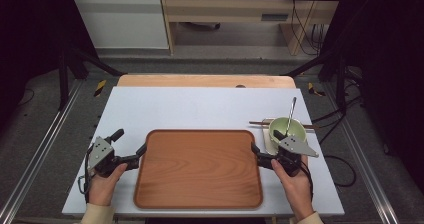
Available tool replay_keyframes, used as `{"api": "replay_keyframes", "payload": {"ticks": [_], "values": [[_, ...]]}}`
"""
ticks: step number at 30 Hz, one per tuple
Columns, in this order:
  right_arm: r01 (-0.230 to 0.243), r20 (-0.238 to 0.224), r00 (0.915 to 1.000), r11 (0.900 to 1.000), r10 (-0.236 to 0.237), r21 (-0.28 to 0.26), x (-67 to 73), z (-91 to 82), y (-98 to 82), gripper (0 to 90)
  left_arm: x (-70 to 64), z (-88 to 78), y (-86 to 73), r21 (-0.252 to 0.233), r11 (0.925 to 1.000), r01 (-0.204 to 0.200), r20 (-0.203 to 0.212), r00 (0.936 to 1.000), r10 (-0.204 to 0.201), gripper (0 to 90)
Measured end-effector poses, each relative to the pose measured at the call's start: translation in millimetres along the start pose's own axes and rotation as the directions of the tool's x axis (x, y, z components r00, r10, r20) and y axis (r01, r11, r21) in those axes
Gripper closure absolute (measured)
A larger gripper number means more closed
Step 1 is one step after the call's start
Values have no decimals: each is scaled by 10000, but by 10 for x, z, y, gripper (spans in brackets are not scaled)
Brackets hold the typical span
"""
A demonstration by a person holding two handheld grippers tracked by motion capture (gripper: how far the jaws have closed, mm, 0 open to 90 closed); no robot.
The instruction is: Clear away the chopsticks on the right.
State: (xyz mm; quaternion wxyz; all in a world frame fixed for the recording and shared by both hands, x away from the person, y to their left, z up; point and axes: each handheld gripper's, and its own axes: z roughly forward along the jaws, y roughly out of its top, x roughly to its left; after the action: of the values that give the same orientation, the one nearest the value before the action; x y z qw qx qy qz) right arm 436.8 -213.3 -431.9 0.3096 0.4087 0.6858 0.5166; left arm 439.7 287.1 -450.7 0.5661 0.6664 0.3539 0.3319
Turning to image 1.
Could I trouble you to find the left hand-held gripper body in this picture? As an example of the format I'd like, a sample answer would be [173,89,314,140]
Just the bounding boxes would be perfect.
[87,135,141,179]

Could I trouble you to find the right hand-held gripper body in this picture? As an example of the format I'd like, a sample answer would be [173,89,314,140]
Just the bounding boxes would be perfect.
[257,135,319,178]

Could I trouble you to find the white square plate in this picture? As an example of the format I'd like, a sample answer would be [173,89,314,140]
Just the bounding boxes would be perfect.
[261,117,310,156]

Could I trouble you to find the green bowl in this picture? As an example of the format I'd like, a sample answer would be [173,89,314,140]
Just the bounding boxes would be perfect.
[268,117,307,152]

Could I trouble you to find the metal spoon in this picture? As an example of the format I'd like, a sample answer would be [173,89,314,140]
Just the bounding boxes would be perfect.
[284,96,298,139]

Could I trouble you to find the brown wooden tray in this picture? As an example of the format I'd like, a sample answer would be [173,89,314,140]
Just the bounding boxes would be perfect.
[133,129,264,210]

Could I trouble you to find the person's left hand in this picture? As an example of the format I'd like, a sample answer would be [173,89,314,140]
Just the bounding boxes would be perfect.
[88,163,128,207]

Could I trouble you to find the person's right hand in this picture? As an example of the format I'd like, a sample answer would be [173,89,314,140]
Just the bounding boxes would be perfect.
[270,155,315,221]

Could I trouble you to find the yellow black floor tape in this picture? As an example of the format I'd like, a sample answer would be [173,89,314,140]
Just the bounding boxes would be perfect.
[306,81,326,98]
[93,79,108,98]

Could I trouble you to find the black metal stand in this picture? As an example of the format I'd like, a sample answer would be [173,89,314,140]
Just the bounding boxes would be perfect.
[283,48,348,111]
[57,46,125,111]

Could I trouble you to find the white cabinet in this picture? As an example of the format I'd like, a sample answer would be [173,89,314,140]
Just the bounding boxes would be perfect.
[67,0,170,50]

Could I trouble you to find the dark curtain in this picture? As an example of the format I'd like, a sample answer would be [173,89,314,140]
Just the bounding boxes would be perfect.
[328,0,424,187]
[0,0,98,132]

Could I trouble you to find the light wooden desk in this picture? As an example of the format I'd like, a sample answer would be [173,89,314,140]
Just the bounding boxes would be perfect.
[158,0,346,57]

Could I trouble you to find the right hand-held gripper cable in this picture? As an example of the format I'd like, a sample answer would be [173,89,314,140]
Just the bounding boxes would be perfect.
[299,160,315,202]

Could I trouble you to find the hand-held gripper cable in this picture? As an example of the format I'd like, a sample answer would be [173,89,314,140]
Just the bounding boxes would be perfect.
[299,160,315,202]
[77,146,96,204]

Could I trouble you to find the left hand-held gripper cable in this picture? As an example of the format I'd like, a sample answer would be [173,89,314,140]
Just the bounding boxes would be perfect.
[77,146,96,204]

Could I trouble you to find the black floor cable loop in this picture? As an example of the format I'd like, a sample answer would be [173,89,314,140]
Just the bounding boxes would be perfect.
[311,95,365,188]

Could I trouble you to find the aluminium floor rail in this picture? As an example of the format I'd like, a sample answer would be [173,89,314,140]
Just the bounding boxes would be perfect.
[320,83,401,224]
[0,79,85,224]

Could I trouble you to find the thin black floor cable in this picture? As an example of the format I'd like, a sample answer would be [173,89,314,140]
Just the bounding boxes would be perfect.
[16,87,36,107]

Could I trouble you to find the black hanging desk cables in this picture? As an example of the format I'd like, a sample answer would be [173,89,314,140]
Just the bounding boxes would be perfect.
[290,0,326,57]

